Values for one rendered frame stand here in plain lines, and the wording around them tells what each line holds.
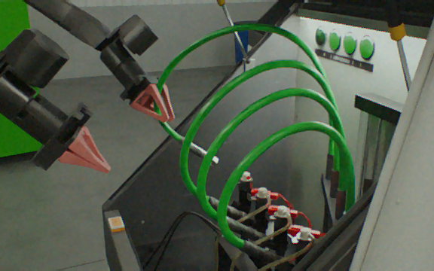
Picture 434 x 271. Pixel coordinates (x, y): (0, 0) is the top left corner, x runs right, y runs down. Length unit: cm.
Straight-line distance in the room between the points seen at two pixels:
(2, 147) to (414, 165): 388
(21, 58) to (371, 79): 69
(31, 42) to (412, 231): 55
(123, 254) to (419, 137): 70
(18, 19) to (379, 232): 369
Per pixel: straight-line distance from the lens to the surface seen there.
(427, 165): 62
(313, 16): 121
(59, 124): 74
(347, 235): 71
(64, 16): 112
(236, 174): 70
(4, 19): 411
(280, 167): 141
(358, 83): 112
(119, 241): 115
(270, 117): 134
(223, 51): 809
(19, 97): 74
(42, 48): 72
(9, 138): 428
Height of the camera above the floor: 154
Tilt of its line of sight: 20 degrees down
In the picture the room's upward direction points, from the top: straight up
